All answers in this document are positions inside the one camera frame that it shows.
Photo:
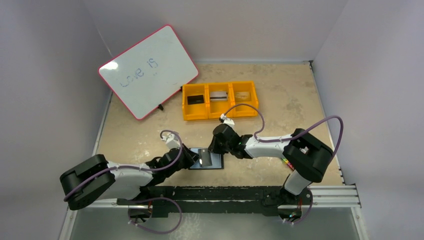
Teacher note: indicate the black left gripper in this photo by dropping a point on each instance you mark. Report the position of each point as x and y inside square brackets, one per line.
[191, 157]

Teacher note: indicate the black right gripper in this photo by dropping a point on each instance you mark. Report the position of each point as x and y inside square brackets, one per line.
[214, 146]

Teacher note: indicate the black VIP card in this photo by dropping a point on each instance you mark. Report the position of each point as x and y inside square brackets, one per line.
[206, 158]

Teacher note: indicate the black leather card holder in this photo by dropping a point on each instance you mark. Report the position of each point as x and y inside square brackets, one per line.
[217, 160]

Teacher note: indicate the yellow three-compartment tray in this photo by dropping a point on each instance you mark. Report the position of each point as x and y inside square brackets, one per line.
[207, 101]

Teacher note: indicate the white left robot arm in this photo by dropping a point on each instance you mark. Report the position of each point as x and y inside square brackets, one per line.
[98, 179]

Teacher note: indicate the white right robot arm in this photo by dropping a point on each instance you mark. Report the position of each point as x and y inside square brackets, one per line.
[309, 156]

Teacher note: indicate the silver card in tray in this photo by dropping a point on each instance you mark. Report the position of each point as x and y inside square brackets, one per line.
[216, 96]

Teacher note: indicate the black card in tray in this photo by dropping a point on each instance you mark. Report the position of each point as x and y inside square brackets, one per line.
[195, 99]

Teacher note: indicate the beige card in tray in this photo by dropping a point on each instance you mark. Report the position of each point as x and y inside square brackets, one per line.
[242, 96]

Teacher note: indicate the pack of coloured markers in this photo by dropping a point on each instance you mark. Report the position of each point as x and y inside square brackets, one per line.
[288, 164]

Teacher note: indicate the pink framed whiteboard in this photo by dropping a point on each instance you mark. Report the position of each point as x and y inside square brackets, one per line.
[151, 71]

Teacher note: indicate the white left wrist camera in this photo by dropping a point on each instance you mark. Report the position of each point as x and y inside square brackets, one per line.
[171, 140]

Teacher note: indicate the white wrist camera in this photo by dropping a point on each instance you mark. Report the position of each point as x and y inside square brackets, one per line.
[171, 140]
[226, 120]

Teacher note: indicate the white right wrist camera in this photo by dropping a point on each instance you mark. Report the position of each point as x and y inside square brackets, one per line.
[226, 120]

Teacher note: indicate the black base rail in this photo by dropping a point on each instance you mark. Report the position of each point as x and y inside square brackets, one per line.
[161, 209]

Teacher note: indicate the aluminium frame rail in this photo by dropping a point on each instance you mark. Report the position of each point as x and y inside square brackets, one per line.
[342, 196]

